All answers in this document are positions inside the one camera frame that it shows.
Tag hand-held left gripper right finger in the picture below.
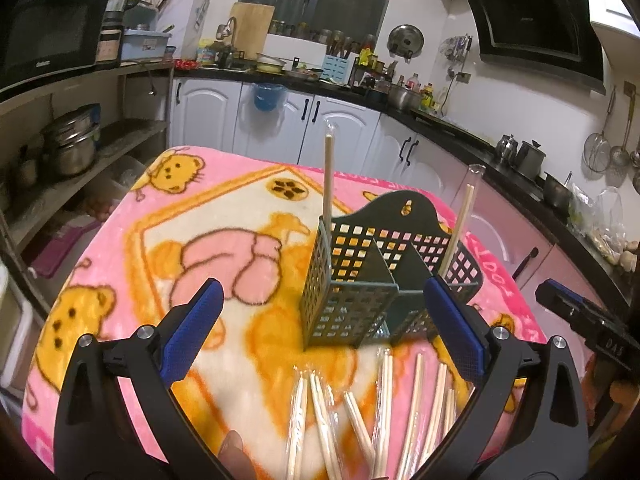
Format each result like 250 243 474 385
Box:
410 276 591 480

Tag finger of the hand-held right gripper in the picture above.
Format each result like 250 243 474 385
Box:
535 280 601 332

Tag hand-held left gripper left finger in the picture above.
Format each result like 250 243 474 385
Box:
54 277 236 480

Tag pile of chopsticks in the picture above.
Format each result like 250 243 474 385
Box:
285 347 476 480

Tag green perforated utensil holder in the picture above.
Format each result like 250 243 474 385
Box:
300 191 485 351

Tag wooden chopstick pair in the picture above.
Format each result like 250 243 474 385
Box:
440 165 487 281
320 121 338 231

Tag person's right hand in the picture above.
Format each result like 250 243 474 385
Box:
607 377 640 413

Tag person's left hand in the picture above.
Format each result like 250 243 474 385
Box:
220 430 247 468

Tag clear plastic bags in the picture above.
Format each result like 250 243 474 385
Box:
567 185 640 266

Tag dark cooking pot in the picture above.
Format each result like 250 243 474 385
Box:
542 172 573 208

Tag pink bear printed blanket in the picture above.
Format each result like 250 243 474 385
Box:
22 145 548 480

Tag steel pot with lid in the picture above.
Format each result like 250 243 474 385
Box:
515 140 547 181

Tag purple plastic tray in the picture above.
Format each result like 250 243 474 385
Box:
30 232 86 278

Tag steel kettle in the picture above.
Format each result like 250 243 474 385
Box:
495 134 518 163

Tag black kitchen countertop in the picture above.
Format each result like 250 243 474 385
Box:
172 62 640 301

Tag wooden shelf unit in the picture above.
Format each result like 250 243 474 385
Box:
0 60 176 281

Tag stacked steel pots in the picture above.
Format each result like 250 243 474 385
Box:
40 104 103 178

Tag kitchen base cabinets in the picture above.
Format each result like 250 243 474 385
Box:
167 77 631 311

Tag steel mixing bowl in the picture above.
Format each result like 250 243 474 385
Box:
387 84 418 111

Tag blue hanging bin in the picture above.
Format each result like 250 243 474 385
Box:
252 82 287 112

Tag stacked bowls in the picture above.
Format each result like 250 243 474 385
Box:
256 52 288 73

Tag black range hood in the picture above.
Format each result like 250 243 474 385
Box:
456 0 608 96

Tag group of condiment bottles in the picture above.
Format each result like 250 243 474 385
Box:
350 35 442 112

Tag blue knife block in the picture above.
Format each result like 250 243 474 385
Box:
321 54 351 83

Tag blue plastic container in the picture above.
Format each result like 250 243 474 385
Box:
121 27 173 63

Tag hanging steel pot lid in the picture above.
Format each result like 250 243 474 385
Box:
387 24 426 56

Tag beige storage box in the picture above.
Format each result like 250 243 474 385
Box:
95 27 123 63

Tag wooden cutting board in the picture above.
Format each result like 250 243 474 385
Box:
230 2 276 47

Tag row of spice jars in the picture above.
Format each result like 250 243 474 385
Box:
267 20 351 43

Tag black microwave oven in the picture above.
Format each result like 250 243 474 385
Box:
0 0 112 92

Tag hanging wire strainer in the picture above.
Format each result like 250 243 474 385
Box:
582 87 617 171

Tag wall utensil rack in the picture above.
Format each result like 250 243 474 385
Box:
440 34 473 62

